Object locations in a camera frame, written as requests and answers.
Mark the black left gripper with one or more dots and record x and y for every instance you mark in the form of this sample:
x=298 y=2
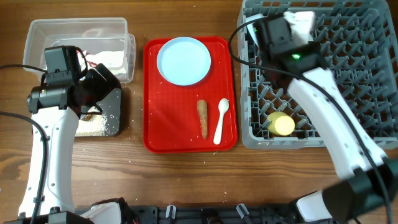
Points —
x=104 y=87

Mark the white paper napkin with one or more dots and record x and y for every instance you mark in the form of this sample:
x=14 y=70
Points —
x=113 y=61

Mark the brown food scrap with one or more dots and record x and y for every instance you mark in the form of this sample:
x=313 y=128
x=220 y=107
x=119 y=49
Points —
x=86 y=117

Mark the pile of rice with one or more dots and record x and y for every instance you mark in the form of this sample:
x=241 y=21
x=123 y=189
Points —
x=95 y=126

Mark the yellow plastic cup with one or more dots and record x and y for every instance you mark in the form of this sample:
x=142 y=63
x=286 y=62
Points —
x=280 y=124

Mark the mint green bowl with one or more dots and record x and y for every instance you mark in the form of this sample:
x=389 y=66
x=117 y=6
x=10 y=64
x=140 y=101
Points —
x=251 y=29

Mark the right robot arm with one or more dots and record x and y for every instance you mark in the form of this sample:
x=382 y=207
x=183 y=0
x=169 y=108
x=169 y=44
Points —
x=368 y=178

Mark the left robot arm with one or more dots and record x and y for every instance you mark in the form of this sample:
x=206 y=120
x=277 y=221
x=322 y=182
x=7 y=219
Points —
x=56 y=106

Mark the black waste bin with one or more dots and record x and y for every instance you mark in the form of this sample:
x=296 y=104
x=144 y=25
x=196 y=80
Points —
x=110 y=106

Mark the grey dishwasher rack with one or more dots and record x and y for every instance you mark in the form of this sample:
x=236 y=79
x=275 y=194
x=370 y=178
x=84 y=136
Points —
x=358 y=41

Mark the red snack wrapper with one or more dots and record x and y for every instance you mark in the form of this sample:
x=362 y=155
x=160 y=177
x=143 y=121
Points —
x=90 y=59

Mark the clear plastic bin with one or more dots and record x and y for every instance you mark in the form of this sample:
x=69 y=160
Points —
x=93 y=35

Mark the red plastic tray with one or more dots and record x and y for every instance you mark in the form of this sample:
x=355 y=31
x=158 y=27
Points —
x=171 y=123

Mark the light blue plate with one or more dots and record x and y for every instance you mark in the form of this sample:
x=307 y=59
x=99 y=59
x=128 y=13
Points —
x=183 y=61

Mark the brown carrot piece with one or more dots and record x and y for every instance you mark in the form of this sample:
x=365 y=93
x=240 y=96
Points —
x=203 y=115

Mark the white plastic spoon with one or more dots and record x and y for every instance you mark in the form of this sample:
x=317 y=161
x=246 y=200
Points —
x=223 y=107

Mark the black mounting rail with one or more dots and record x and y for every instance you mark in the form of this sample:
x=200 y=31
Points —
x=266 y=214

